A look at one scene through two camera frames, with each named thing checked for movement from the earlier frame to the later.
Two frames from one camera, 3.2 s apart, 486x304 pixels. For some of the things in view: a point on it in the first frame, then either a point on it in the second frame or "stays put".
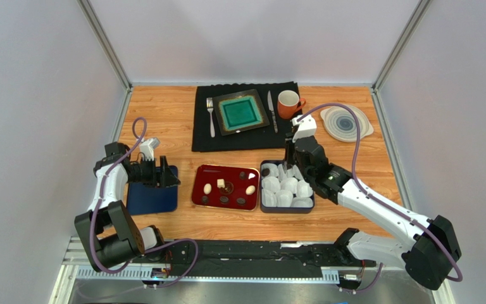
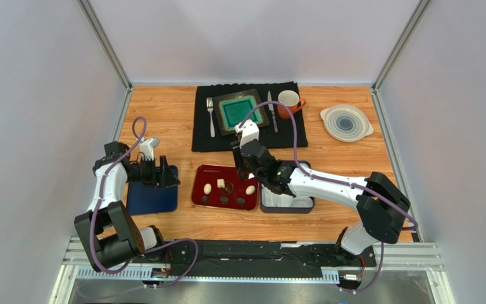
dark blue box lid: [145, 198] stays put
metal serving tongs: [289, 154] -> [235, 146]
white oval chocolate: [250, 189] stays put
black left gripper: [164, 177] stays put
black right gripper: [293, 147] -> [245, 159]
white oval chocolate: [207, 189] stays put
